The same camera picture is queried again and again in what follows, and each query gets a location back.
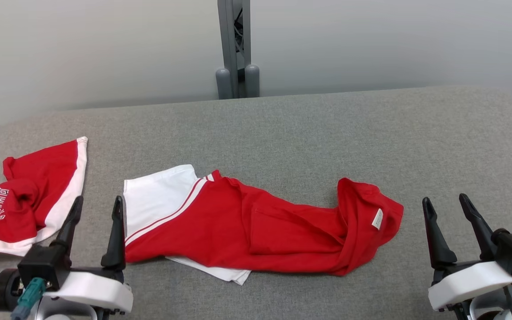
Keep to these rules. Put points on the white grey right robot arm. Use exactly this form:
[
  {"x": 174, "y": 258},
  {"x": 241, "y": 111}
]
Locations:
[{"x": 505, "y": 302}]

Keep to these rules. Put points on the grey cylindrical post foot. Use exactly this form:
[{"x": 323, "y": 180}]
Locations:
[
  {"x": 223, "y": 84},
  {"x": 252, "y": 82}
]

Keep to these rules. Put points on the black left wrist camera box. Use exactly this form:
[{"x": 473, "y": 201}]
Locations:
[{"x": 42, "y": 264}]

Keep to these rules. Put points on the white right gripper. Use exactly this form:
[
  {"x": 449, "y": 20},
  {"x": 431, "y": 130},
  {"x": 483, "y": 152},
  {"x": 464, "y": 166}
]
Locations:
[{"x": 469, "y": 284}]

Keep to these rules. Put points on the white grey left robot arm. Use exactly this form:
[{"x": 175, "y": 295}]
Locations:
[{"x": 67, "y": 309}]

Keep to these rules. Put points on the red white printed shorts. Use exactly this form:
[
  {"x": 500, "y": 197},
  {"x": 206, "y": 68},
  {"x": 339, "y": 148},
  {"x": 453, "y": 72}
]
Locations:
[{"x": 38, "y": 178}]

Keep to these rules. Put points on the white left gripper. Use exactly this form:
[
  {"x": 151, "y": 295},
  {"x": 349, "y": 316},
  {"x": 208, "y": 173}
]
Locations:
[{"x": 96, "y": 286}]

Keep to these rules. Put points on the grey metal partition post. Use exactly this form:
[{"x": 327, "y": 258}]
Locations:
[{"x": 228, "y": 35}]

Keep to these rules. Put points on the red white basketball jersey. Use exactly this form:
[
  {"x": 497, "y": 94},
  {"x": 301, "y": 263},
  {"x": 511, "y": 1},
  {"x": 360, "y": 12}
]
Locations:
[{"x": 282, "y": 231}]

